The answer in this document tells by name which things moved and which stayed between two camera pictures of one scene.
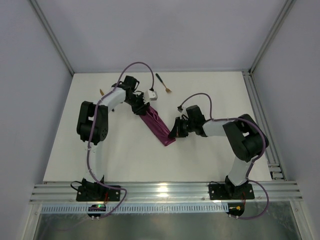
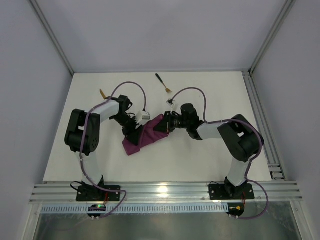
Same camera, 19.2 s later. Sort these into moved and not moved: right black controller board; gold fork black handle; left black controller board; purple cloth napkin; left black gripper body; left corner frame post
Moved: left black gripper body; purple cloth napkin
Not moved: left black controller board; left corner frame post; gold fork black handle; right black controller board
